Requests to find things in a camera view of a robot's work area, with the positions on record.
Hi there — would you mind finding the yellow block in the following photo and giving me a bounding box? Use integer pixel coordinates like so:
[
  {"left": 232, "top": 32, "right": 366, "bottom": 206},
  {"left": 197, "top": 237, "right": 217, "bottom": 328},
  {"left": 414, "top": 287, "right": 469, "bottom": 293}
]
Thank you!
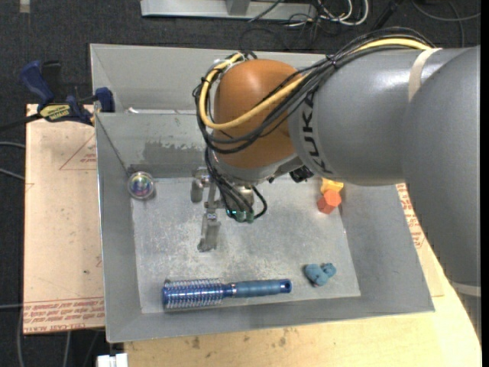
[{"left": 320, "top": 177, "right": 344, "bottom": 195}]

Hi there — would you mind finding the orange hexagonal block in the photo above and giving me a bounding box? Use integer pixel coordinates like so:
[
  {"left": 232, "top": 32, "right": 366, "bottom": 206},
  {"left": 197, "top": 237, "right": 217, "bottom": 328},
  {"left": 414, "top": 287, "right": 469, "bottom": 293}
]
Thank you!
[{"left": 316, "top": 189, "right": 342, "bottom": 215}]

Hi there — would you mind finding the blue hairbrush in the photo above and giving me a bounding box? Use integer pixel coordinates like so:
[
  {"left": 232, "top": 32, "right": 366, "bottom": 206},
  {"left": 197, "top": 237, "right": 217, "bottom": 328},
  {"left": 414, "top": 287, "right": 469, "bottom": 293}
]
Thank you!
[{"left": 161, "top": 278, "right": 293, "bottom": 313}]

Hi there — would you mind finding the black cylinder on white bracket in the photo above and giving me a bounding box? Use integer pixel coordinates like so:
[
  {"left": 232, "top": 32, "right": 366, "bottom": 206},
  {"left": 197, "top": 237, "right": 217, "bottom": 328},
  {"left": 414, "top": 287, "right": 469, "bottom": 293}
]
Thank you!
[{"left": 289, "top": 165, "right": 315, "bottom": 184}]

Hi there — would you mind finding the blue toy animal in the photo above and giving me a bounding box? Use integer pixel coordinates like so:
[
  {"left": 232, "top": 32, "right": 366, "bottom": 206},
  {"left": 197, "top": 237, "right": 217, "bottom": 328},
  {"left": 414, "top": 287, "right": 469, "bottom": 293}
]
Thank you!
[{"left": 304, "top": 262, "right": 338, "bottom": 287}]

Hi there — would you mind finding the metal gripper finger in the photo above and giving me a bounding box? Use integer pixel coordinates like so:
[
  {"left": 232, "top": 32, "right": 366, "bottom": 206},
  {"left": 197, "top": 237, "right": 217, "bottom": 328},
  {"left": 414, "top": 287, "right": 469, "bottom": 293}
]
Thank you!
[
  {"left": 189, "top": 167, "right": 210, "bottom": 204},
  {"left": 196, "top": 212, "right": 222, "bottom": 253}
]

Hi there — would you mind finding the brown cardboard board red print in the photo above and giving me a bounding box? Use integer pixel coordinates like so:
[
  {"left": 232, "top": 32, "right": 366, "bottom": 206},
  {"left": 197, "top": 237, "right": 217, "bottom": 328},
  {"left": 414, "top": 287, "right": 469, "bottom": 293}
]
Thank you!
[{"left": 22, "top": 103, "right": 445, "bottom": 336}]

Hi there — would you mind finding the clear iridescent ball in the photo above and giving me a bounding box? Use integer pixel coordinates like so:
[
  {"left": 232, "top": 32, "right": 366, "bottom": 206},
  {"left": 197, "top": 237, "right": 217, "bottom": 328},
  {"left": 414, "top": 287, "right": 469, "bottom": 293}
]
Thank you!
[{"left": 127, "top": 171, "right": 156, "bottom": 200}]

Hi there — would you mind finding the grey metal bin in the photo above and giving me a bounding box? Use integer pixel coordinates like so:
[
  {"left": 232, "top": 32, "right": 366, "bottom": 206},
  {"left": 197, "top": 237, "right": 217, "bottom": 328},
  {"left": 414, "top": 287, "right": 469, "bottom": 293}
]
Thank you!
[{"left": 89, "top": 43, "right": 436, "bottom": 343}]

